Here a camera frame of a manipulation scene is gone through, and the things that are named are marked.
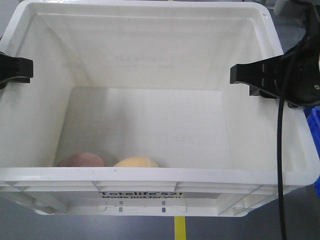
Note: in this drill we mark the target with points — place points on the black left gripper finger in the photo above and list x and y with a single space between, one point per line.
15 69

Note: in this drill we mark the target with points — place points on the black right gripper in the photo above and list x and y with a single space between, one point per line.
263 76

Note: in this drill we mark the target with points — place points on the white plastic tote box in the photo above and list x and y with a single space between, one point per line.
123 78

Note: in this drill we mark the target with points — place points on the pink plush ball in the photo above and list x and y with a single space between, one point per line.
84 159

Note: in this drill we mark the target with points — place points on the yellow mango plush toy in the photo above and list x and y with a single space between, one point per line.
137 162

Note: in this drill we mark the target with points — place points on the blue plastic bin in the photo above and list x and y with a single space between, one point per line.
312 115

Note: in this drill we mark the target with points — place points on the yellow floor tape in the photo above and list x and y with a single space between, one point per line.
180 232

